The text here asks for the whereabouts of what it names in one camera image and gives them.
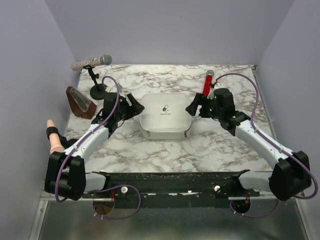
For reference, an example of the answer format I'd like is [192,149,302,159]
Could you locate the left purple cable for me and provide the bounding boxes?
[54,76,123,203]

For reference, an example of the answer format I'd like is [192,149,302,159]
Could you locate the black mounting base rail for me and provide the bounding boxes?
[82,171,275,210]

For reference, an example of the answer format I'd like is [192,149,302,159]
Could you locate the red glitter microphone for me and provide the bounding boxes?
[202,70,215,96]

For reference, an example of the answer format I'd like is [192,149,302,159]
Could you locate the grey medicine kit box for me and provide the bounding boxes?
[139,93,192,140]

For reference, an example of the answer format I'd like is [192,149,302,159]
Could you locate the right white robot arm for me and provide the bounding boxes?
[185,88,312,201]

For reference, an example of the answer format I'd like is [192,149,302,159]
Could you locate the pink toy microphone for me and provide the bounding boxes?
[46,119,64,154]

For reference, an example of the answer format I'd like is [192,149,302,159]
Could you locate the black microphone stand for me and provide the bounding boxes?
[83,65,107,100]

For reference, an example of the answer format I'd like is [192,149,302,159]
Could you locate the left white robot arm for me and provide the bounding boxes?
[44,92,145,202]

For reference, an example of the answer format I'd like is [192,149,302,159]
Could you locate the brown metronome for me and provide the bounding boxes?
[65,86,97,120]

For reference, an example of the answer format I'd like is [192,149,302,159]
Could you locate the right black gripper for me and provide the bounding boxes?
[185,92,223,120]

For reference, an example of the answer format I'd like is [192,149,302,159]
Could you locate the black round stand base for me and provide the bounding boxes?
[59,136,78,149]

